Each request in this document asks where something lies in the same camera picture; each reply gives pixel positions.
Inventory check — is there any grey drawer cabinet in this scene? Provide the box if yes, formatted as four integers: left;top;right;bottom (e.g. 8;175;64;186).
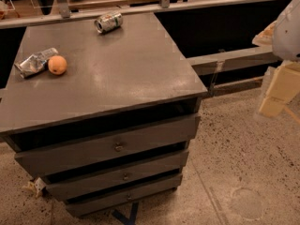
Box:
0;13;205;206

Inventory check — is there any crumpled silver snack bag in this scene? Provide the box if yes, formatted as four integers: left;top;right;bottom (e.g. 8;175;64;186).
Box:
14;48;58;79

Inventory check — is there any bottom grey drawer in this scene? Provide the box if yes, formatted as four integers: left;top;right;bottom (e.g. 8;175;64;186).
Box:
66;173;183;217

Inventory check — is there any silver green soda can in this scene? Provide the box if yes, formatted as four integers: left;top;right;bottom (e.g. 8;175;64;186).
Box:
94;12;123;34

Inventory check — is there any top grey drawer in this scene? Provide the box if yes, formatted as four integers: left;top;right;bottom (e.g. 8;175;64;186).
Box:
15;114;200;177

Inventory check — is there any middle grey drawer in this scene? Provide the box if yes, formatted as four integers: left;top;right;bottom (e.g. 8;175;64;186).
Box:
47;149;188;201

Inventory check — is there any grey drawer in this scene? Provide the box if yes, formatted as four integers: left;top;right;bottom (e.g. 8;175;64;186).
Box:
47;149;188;201
15;114;200;177
66;173;183;217

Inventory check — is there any orange fruit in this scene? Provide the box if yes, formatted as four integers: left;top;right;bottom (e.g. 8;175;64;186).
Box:
48;55;68;75

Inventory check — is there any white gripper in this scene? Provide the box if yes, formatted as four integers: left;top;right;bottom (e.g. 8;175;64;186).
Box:
252;0;300;117

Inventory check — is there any paper scrap on floor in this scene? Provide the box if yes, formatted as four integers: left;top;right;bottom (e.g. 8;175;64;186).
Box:
22;177;46;198

